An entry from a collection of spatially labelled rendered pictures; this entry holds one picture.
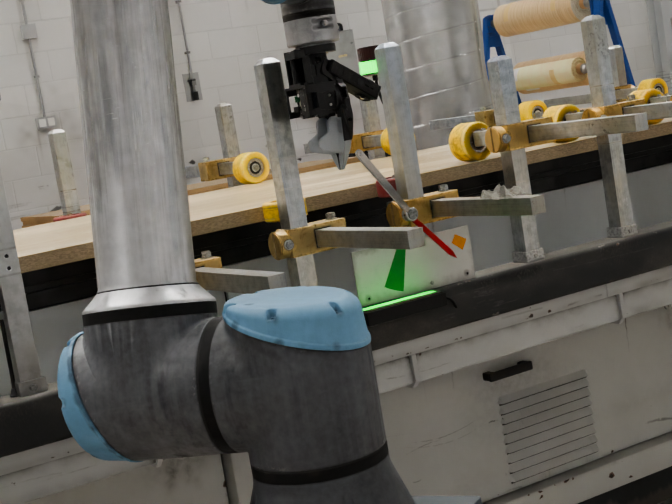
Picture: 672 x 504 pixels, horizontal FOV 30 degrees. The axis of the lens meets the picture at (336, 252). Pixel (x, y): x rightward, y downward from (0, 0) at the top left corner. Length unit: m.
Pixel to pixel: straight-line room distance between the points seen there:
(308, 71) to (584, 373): 1.12
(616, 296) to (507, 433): 0.39
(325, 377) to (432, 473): 1.41
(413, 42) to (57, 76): 4.04
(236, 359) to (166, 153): 0.25
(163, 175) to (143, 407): 0.25
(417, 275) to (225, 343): 1.02
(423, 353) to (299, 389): 1.09
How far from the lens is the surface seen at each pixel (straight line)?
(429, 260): 2.31
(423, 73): 6.20
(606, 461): 2.96
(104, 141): 1.40
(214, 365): 1.32
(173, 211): 1.39
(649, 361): 3.04
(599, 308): 2.62
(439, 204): 2.29
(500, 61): 2.44
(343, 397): 1.30
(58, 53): 9.66
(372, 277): 2.25
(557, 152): 2.72
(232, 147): 3.33
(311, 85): 2.09
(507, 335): 2.47
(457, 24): 6.22
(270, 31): 10.47
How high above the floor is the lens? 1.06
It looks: 7 degrees down
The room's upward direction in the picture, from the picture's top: 10 degrees counter-clockwise
